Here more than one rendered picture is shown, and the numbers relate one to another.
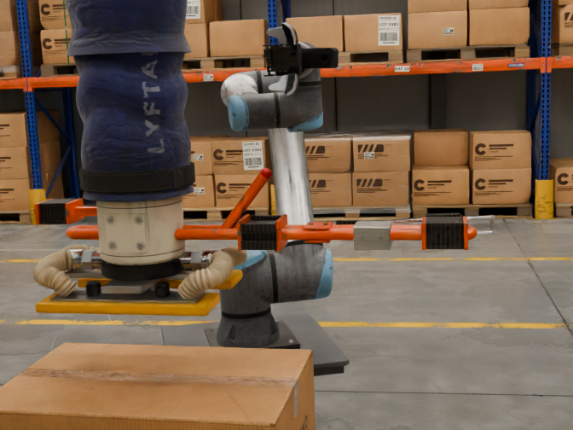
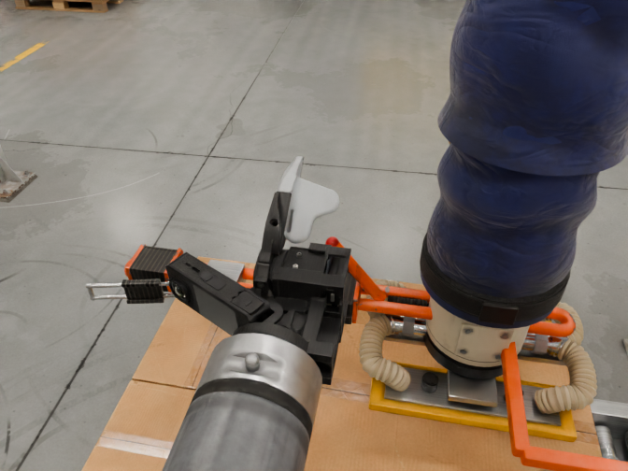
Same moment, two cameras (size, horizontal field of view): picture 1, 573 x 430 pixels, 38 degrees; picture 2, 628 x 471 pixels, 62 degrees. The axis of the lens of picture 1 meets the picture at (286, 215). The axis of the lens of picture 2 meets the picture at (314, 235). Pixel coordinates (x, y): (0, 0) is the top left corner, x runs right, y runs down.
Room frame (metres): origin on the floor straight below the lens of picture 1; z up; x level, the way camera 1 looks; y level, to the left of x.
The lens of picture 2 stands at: (2.29, 0.00, 1.92)
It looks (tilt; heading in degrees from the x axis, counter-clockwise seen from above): 39 degrees down; 180
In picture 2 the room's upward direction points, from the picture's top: straight up
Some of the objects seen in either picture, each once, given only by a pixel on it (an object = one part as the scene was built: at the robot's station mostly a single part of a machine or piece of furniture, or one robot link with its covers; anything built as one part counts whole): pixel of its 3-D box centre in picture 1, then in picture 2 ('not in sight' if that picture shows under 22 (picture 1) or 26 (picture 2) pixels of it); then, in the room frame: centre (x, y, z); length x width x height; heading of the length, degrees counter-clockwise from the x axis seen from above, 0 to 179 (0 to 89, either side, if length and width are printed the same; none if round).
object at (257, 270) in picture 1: (246, 278); not in sight; (2.44, 0.13, 0.95); 0.17 x 0.15 x 0.18; 96
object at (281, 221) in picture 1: (263, 232); (336, 292); (1.61, 0.05, 1.25); 0.10 x 0.08 x 0.06; 169
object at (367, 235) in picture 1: (373, 235); (223, 280); (1.57, -0.16, 1.24); 0.07 x 0.07 x 0.04; 79
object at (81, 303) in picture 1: (128, 295); not in sight; (1.56, 0.31, 1.14); 0.34 x 0.10 x 0.05; 79
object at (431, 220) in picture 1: (444, 233); (156, 267); (1.54, -0.30, 1.25); 0.08 x 0.07 x 0.05; 79
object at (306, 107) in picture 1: (300, 107); not in sight; (2.14, -0.05, 1.47); 0.12 x 0.09 x 0.12; 96
